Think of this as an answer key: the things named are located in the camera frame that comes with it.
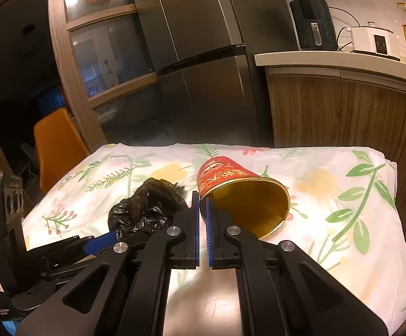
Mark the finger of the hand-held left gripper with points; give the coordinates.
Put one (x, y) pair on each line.
(98, 244)
(66, 243)

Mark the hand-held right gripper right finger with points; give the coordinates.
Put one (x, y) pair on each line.
(209, 224)

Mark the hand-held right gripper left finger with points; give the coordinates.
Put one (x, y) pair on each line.
(196, 224)

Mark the small red paper cup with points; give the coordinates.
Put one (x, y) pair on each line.
(231, 178)

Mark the small black plastic bag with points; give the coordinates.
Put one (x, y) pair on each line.
(147, 206)

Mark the orange chair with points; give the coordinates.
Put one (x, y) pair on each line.
(59, 147)

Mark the floral tablecloth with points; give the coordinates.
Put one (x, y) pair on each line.
(328, 217)

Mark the wooden kitchen counter cabinet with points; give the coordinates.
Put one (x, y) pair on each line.
(311, 112)

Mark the dark steel refrigerator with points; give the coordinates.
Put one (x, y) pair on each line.
(206, 24)

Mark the black air fryer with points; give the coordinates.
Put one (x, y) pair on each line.
(311, 24)

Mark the wooden glass panel door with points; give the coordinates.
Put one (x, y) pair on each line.
(101, 11)

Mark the white rice cooker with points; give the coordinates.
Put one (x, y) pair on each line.
(374, 42)

